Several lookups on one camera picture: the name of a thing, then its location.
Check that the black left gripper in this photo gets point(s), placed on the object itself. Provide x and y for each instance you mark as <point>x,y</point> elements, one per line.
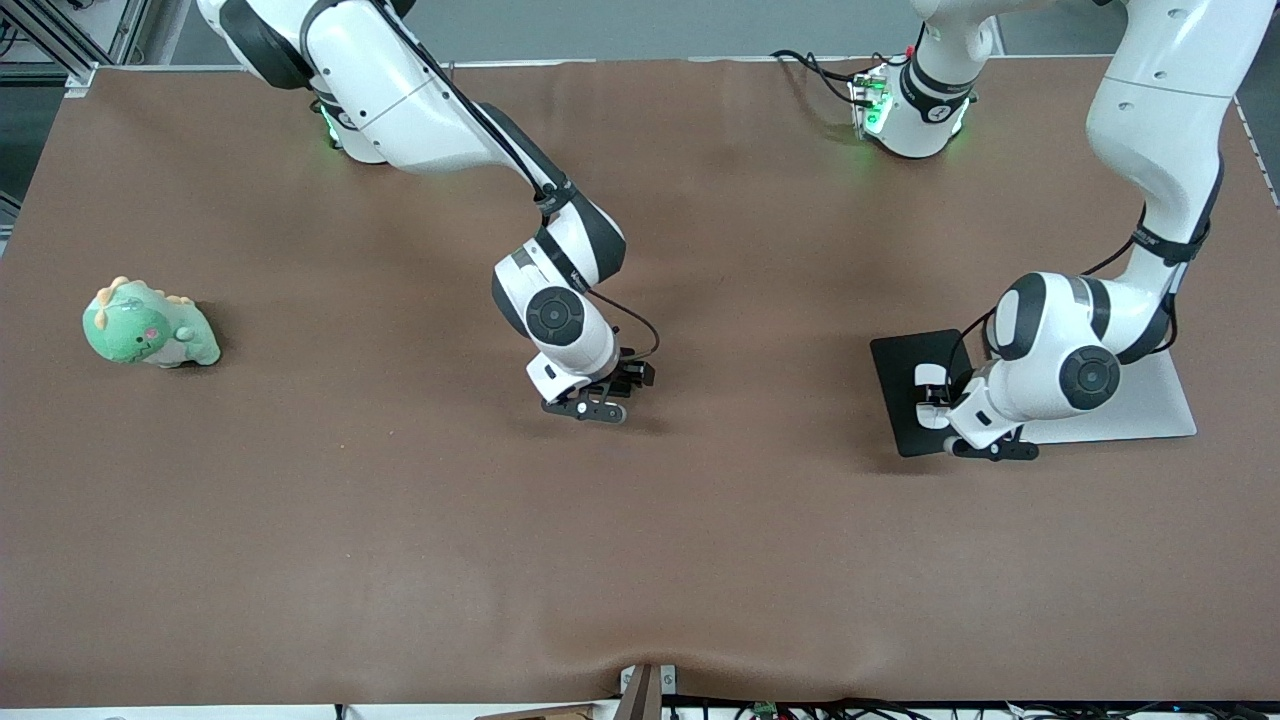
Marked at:
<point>959,389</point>

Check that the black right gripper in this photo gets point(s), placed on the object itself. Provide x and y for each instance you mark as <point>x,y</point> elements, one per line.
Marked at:
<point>631,377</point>

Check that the white computer mouse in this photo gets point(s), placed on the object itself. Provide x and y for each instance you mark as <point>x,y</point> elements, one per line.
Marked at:
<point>932,372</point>

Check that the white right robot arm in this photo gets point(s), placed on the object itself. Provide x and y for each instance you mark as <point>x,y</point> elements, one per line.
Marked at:
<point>420,110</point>

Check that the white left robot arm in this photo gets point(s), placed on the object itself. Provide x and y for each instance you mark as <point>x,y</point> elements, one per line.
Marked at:
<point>1150,150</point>

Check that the black mouse pad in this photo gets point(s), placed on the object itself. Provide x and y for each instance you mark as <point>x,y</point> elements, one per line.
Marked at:
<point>895,400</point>

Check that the brown table cover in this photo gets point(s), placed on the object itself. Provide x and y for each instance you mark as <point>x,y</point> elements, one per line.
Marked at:
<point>640,550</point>

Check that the silver laptop with apple logo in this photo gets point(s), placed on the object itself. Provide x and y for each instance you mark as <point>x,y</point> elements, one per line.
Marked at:
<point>1160,410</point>

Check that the green dinosaur plush toy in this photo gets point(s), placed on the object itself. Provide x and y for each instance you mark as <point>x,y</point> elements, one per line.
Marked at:
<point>130,330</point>

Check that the white post bracket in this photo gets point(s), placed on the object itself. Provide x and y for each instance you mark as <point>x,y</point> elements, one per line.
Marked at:
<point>668,682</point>

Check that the brown camera post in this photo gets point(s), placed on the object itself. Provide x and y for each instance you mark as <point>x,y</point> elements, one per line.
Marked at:
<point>640,700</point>

